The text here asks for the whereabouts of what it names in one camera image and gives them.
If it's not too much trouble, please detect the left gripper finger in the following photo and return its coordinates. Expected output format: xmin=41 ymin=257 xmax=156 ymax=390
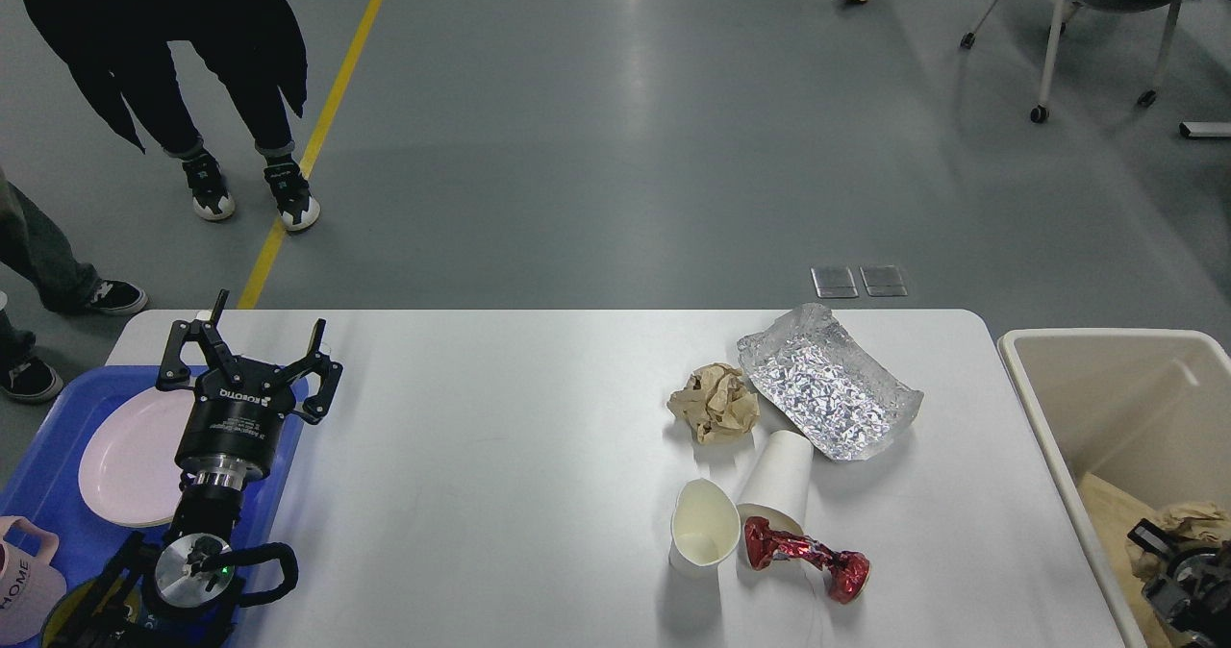
xmin=279 ymin=318 xmax=343 ymax=425
xmin=156 ymin=290 xmax=241 ymax=392

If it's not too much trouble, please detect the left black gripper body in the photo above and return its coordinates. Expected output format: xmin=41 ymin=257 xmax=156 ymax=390
xmin=175 ymin=358 xmax=295 ymax=490

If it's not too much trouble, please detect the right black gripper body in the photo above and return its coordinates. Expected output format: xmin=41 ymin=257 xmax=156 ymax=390
xmin=1142 ymin=545 xmax=1230 ymax=647

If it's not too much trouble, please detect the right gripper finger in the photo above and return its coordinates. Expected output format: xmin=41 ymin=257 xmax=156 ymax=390
xmin=1128 ymin=517 xmax=1174 ymax=559

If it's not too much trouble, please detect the brown paper bag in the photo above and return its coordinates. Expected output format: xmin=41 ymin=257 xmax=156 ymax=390
xmin=1077 ymin=473 xmax=1179 ymax=647

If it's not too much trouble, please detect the brown paper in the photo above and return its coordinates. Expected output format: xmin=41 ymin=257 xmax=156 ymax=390
xmin=1125 ymin=501 xmax=1230 ymax=581

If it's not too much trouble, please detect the pink plate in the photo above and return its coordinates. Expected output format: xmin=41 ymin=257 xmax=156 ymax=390
xmin=78 ymin=388 xmax=194 ymax=529

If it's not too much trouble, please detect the dark teal mug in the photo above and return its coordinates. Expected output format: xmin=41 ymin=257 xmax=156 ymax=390
xmin=38 ymin=577 xmax=148 ymax=647

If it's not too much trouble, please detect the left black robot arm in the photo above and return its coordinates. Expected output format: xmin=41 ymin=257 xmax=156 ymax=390
xmin=39 ymin=290 xmax=343 ymax=647

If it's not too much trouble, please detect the shoe at edge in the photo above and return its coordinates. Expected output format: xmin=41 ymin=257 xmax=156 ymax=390
xmin=1 ymin=310 xmax=64 ymax=407
xmin=0 ymin=168 xmax=149 ymax=317

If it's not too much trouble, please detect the beige plastic bin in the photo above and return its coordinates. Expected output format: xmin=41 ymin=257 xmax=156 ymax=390
xmin=998 ymin=329 xmax=1230 ymax=647

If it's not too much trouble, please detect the pink mug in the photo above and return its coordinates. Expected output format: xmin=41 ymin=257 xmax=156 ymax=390
xmin=1 ymin=515 xmax=66 ymax=646

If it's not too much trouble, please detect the red foil wrapper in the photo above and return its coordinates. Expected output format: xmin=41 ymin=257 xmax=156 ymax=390
xmin=742 ymin=516 xmax=872 ymax=605

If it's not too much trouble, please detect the aluminium foil sheet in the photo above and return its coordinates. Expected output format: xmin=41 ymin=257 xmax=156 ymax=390
xmin=736 ymin=303 xmax=924 ymax=462

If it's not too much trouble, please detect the person in black coat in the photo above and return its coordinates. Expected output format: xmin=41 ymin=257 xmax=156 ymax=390
xmin=0 ymin=0 xmax=321 ymax=233

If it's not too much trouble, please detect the right metal floor plate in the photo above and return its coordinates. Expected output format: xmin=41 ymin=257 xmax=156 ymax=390
xmin=859 ymin=265 xmax=908 ymax=297

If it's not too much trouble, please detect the metal floor plate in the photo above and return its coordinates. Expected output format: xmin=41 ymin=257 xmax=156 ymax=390
xmin=810 ymin=265 xmax=859 ymax=299
xmin=859 ymin=265 xmax=908 ymax=297

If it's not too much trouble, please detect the lying white paper cup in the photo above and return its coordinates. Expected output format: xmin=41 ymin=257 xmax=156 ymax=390
xmin=736 ymin=430 xmax=816 ymax=536

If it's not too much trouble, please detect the crumpled brown paper ball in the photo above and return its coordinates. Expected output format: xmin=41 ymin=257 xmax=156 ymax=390
xmin=666 ymin=362 xmax=761 ymax=445

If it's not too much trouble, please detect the left metal floor plate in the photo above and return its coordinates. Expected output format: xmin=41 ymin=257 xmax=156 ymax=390
xmin=810 ymin=265 xmax=859 ymax=299

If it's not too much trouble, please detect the white bar on floor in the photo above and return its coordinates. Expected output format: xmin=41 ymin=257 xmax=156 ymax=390
xmin=1178 ymin=119 xmax=1231 ymax=139

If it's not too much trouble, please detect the upright white paper cup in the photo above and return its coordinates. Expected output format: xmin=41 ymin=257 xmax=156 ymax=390
xmin=668 ymin=478 xmax=741 ymax=578

